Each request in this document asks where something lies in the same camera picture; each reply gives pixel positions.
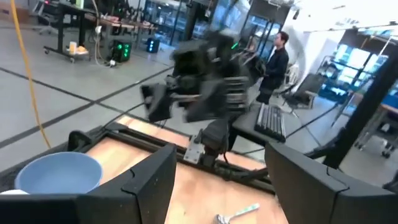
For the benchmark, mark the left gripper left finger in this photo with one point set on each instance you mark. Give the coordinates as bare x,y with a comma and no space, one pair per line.
149,186

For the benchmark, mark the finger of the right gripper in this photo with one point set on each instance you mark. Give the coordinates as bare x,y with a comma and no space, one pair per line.
206,102
158,102

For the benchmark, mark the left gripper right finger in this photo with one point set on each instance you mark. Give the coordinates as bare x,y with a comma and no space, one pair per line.
304,189

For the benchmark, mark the grey desk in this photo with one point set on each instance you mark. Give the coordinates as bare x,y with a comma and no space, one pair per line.
245,124

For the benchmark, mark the blue lit computer tower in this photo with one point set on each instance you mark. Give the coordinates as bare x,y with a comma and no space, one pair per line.
152,45

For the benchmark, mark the green lit computer tower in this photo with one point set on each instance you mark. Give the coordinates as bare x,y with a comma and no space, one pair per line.
121,49

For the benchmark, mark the person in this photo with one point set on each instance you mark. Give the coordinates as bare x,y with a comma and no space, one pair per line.
276,68

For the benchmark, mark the blue backlit keyboard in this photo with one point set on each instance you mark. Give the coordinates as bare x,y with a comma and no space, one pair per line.
270,121

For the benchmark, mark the wooden top work table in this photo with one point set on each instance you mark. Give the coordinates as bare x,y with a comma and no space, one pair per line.
124,25

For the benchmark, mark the blue bowl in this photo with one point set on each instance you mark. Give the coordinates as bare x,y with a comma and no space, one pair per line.
59,174

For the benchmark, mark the dark office chair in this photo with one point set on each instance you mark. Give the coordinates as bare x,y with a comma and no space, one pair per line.
306,90

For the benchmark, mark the black rolling workbench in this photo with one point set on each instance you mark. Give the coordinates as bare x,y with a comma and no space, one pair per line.
62,31

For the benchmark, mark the silver mounting bracket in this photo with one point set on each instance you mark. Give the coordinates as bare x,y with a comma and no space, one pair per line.
193,149

